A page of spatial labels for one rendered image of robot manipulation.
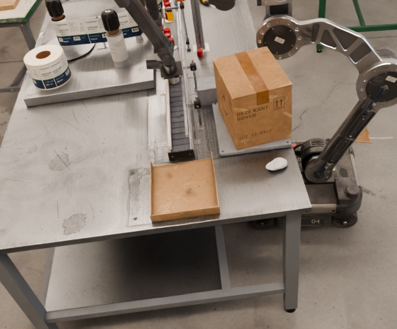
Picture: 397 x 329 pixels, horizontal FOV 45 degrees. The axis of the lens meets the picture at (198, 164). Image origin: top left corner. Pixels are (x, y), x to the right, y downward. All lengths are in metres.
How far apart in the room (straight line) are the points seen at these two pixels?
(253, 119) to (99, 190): 0.68
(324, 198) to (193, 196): 0.97
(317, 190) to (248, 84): 0.97
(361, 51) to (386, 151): 1.19
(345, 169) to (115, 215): 1.41
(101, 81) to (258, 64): 0.89
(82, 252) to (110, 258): 0.16
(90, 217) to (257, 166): 0.69
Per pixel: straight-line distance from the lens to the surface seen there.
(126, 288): 2.41
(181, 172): 1.95
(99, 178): 2.04
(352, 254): 2.71
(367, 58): 2.22
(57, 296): 2.51
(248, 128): 1.93
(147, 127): 2.21
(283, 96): 1.89
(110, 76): 2.54
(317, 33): 2.12
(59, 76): 2.55
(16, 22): 3.73
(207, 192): 1.86
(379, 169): 3.15
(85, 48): 2.81
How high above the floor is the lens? 2.20
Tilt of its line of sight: 44 degrees down
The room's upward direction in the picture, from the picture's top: 10 degrees counter-clockwise
